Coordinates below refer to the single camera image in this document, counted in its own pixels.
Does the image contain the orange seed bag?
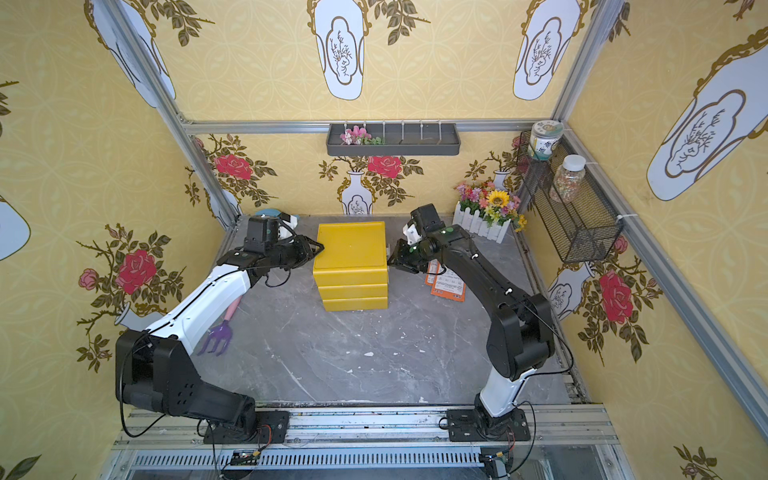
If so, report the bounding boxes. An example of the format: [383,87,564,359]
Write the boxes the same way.
[431,271,466,302]
[425,260,441,285]

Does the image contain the yellow three-drawer cabinet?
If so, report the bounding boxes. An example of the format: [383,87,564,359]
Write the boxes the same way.
[313,221,389,312]

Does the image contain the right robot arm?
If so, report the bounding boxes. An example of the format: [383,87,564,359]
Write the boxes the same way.
[388,204,555,421]

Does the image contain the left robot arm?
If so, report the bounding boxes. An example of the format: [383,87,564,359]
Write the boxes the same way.
[115,212,323,443]

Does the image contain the light blue watering scoop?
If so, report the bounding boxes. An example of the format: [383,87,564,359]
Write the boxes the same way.
[254,208,299,227]

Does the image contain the white picket fence flower planter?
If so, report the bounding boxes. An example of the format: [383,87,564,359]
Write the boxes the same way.
[452,181,527,243]

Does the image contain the pink flowers in tray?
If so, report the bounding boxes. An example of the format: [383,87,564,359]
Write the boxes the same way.
[339,125,383,145]

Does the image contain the clear jar white lid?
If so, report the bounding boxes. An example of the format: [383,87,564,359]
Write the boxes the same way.
[549,154,586,203]

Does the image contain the jar with green label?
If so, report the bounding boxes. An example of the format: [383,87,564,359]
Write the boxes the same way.
[528,120,564,161]

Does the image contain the grey wall shelf tray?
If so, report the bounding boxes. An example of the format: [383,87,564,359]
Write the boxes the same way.
[326,121,462,157]

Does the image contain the black wire wall basket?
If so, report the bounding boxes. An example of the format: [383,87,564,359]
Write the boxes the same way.
[518,131,624,263]

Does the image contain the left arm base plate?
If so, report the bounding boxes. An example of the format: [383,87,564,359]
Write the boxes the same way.
[203,410,290,445]

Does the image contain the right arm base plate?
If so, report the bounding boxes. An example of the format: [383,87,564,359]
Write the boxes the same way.
[441,408,531,442]

